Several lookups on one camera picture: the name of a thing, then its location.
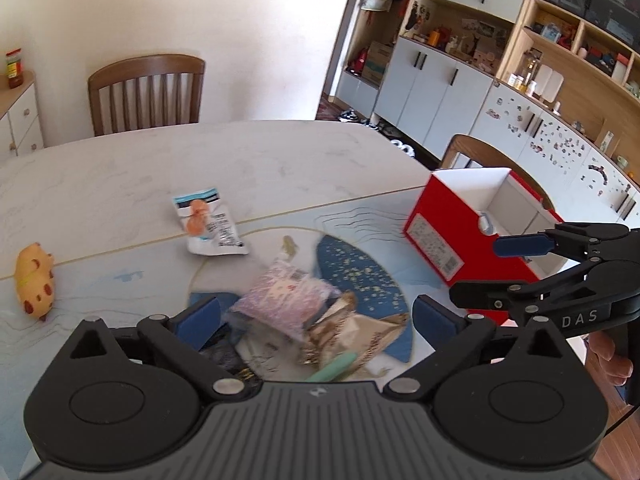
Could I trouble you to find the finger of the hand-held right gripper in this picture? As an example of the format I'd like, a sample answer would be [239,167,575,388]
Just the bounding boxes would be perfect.
[449,260,608,321]
[492,223,632,261]

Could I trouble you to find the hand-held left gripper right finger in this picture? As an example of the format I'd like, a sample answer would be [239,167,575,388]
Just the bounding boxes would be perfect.
[380,295,573,403]

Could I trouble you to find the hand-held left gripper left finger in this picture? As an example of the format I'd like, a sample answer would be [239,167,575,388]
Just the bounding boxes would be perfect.
[67,296,261,403]

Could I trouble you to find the dark packet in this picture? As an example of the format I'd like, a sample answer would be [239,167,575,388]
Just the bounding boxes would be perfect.
[200,330,247,376]

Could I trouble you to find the gold snack packet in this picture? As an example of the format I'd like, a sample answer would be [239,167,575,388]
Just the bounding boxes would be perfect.
[305,292,408,376]

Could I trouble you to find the white cardboard box red edges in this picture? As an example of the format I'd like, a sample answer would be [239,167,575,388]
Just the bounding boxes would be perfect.
[402,167,566,322]

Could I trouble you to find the white chicken snack packet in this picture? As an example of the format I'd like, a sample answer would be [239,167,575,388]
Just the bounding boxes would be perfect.
[171,187,251,257]

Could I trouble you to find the clear packet with barcode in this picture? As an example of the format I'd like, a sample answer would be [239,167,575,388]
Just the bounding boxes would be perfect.
[235,260,337,341]

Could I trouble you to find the orange capybara plush toy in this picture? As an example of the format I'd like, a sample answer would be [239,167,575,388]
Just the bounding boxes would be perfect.
[14,242,56,322]

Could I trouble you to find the person's right hand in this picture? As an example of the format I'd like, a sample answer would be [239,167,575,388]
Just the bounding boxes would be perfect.
[586,332,631,387]

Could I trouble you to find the blue printed table mat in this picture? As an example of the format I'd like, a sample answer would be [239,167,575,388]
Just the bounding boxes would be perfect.
[0,187,588,480]

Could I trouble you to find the wooden slat-back chair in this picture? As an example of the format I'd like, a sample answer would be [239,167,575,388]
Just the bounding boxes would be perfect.
[87,54,207,137]
[440,134,563,221]

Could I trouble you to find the mint green tube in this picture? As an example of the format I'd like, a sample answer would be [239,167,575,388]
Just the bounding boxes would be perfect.
[305,352,358,383]

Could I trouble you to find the brown cardboard carton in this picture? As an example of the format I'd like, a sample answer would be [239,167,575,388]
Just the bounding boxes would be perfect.
[361,42,393,86]

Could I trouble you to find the white drawer cabinet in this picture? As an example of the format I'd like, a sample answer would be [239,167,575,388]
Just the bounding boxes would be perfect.
[0,70,45,158]

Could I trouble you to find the red lidded jar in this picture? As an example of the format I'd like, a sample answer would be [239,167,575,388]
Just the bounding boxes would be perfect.
[5,49,25,90]

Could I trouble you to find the black cable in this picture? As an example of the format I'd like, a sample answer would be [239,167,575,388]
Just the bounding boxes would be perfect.
[604,402,640,435]

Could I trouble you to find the white and wood wall cabinet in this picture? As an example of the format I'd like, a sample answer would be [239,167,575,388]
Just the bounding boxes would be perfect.
[332,0,640,226]

